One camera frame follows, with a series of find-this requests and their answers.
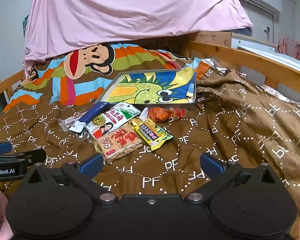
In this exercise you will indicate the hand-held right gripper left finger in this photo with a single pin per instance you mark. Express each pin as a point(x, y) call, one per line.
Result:
point(91, 164)

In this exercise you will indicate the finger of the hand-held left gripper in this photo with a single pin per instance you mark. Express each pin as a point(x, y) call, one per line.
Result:
point(0, 147)
point(35, 156)

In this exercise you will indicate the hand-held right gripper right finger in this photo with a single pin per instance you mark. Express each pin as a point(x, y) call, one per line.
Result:
point(211, 164)

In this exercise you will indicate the rice cracker packet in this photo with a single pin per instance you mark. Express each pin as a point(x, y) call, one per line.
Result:
point(117, 145)

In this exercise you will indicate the clear bread packet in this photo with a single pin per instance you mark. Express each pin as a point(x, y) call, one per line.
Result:
point(65, 124)

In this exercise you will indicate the green and white snack packet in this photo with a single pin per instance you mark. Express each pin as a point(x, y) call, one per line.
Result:
point(107, 122)

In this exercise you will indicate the blue and white sachet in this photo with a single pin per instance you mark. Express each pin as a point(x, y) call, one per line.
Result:
point(90, 116)

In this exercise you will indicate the yellow biscuit packet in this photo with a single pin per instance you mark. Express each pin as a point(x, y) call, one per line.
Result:
point(152, 135)

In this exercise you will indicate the orange snack packet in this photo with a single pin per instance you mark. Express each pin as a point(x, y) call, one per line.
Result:
point(160, 114)

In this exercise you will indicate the grey tray with dinosaur print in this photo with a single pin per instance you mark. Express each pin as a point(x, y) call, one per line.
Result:
point(152, 87)

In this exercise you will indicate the brown printed blanket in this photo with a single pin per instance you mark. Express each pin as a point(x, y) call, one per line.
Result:
point(190, 135)

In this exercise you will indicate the silver foil sheet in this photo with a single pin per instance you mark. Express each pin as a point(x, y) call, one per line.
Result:
point(213, 66)

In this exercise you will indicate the white mattress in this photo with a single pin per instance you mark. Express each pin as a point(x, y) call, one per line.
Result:
point(285, 60)

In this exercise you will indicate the white cabinet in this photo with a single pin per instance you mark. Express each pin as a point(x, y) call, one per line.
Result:
point(250, 41)

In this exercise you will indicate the dark blue cloth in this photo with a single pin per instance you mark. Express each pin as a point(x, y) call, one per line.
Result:
point(241, 31)

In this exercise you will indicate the red floral cloth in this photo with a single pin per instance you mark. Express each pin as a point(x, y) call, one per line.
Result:
point(290, 48)

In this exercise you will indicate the pink bed sheet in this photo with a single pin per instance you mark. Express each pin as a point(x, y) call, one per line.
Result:
point(130, 12)

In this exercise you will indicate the wooden bed frame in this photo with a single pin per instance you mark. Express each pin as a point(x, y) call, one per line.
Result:
point(265, 66)

